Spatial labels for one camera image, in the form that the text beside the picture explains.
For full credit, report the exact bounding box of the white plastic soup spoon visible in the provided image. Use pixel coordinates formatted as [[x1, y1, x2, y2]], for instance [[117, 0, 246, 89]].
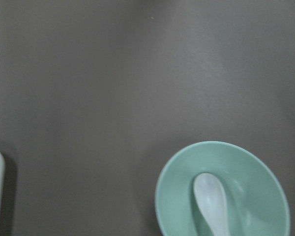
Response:
[[193, 173, 230, 236]]

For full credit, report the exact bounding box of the mint green bowl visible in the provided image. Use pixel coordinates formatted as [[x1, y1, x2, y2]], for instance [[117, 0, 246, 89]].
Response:
[[155, 141, 291, 236]]

